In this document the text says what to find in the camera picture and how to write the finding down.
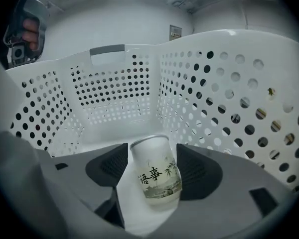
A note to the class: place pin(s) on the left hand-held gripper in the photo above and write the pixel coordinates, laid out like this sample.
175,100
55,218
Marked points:
40,11

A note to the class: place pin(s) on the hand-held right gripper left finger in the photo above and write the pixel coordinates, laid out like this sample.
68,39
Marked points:
72,173

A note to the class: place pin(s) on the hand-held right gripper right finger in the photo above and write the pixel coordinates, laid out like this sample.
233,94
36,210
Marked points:
226,183

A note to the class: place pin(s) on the white cloth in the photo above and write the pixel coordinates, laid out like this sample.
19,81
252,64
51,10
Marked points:
155,168

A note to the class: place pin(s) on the white plastic laundry basket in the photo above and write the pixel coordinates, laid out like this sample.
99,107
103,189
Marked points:
139,88

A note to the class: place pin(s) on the person's left hand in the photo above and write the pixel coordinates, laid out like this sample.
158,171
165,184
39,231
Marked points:
31,34

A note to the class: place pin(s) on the wall electrical panel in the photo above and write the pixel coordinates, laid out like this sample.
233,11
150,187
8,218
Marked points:
175,32

